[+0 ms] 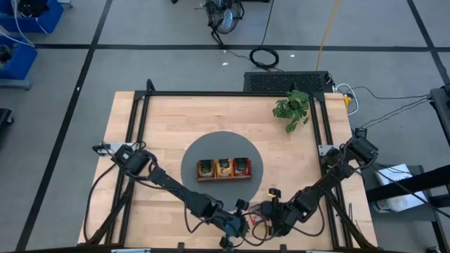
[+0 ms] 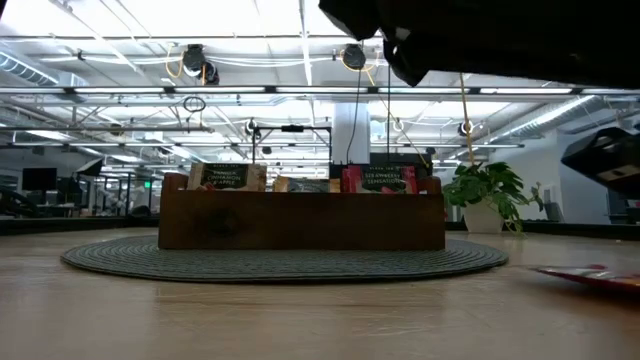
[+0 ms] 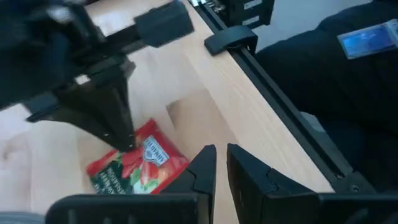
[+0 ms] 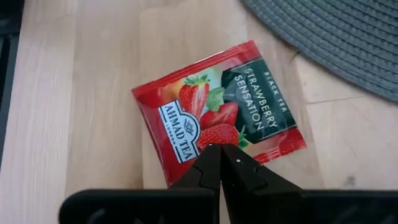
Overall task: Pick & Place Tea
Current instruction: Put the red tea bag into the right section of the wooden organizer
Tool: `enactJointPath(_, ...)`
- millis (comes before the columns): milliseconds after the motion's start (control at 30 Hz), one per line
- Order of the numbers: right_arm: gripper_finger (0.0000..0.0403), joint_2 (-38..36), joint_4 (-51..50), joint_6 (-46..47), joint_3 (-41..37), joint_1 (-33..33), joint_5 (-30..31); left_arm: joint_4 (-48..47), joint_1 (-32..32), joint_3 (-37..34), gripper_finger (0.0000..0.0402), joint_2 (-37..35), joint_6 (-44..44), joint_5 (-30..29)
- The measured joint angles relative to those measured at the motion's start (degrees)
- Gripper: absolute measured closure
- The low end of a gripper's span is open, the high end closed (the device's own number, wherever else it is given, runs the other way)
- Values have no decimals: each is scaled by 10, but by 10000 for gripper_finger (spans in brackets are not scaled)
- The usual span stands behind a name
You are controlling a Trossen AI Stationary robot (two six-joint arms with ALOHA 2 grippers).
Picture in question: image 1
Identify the wooden three-compartment tray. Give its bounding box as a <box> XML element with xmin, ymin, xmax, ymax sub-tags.
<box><xmin>195</xmin><ymin>157</ymin><xmax>253</xmax><ymax>183</ymax></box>

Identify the black shelf cart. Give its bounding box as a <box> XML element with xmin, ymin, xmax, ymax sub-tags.
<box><xmin>361</xmin><ymin>164</ymin><xmax>450</xmax><ymax>233</ymax></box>

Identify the black chair base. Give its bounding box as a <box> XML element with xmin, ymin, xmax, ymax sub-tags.
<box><xmin>0</xmin><ymin>108</ymin><xmax>15</xmax><ymax>141</ymax></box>

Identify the black floor fan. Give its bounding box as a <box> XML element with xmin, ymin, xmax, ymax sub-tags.
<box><xmin>205</xmin><ymin>0</ymin><xmax>246</xmax><ymax>36</ymax></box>

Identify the black perforated computer case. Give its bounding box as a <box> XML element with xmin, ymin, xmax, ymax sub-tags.
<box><xmin>243</xmin><ymin>70</ymin><xmax>335</xmax><ymax>94</ymax></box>

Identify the round grey placemat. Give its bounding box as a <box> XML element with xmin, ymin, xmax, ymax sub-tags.
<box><xmin>180</xmin><ymin>131</ymin><xmax>264</xmax><ymax>212</ymax></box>

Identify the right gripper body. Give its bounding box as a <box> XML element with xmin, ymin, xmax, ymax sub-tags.
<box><xmin>259</xmin><ymin>188</ymin><xmax>300</xmax><ymax>237</ymax></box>

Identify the white cable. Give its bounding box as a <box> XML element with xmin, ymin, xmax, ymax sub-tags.
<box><xmin>335</xmin><ymin>82</ymin><xmax>361</xmax><ymax>117</ymax></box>

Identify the coiled black cable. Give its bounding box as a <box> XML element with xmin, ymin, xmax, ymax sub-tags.
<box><xmin>248</xmin><ymin>46</ymin><xmax>281</xmax><ymax>70</ymax></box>

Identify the orange tea packet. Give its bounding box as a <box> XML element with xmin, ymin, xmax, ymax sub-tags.
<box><xmin>215</xmin><ymin>157</ymin><xmax>234</xmax><ymax>178</ymax></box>

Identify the yellow cable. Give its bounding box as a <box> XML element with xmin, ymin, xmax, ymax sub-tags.
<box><xmin>315</xmin><ymin>0</ymin><xmax>342</xmax><ymax>72</ymax></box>

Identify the white paper bag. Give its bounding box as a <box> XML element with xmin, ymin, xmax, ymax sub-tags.
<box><xmin>373</xmin><ymin>163</ymin><xmax>429</xmax><ymax>214</ymax></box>

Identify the potted green plant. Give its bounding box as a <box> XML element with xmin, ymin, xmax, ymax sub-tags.
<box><xmin>272</xmin><ymin>89</ymin><xmax>312</xmax><ymax>134</ymax></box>

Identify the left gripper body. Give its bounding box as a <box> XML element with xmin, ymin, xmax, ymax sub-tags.
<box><xmin>214</xmin><ymin>198</ymin><xmax>251</xmax><ymax>251</ymax></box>

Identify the blue storage bin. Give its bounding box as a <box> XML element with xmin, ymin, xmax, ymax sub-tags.
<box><xmin>0</xmin><ymin>0</ymin><xmax>65</xmax><ymax>34</ymax></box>
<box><xmin>0</xmin><ymin>34</ymin><xmax>39</xmax><ymax>81</ymax></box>

